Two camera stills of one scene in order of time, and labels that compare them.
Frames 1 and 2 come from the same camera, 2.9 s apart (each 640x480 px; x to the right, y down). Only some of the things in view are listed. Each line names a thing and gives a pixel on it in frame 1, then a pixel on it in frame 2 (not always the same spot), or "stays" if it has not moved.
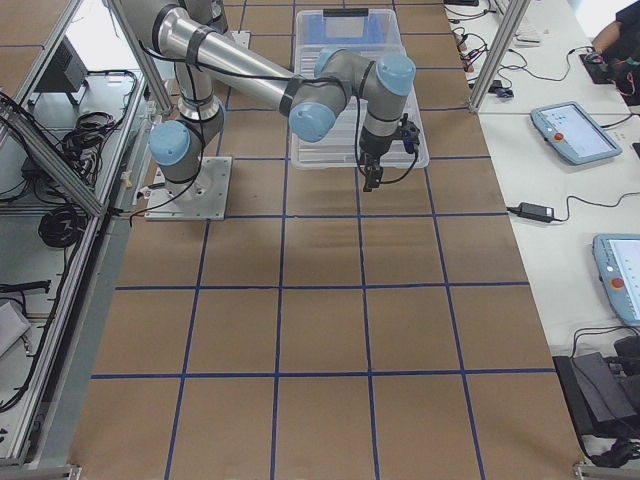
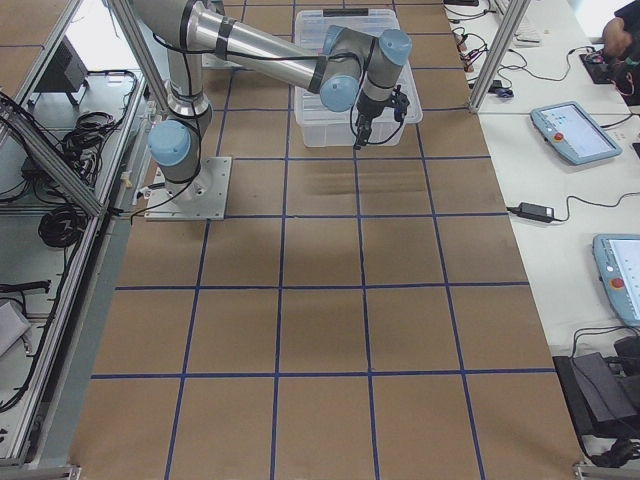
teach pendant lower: (617, 261) stays
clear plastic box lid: (341, 149) -> (309, 33)
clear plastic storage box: (371, 33) stays
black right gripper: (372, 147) -> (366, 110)
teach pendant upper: (567, 128) stays
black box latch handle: (345, 12) stays
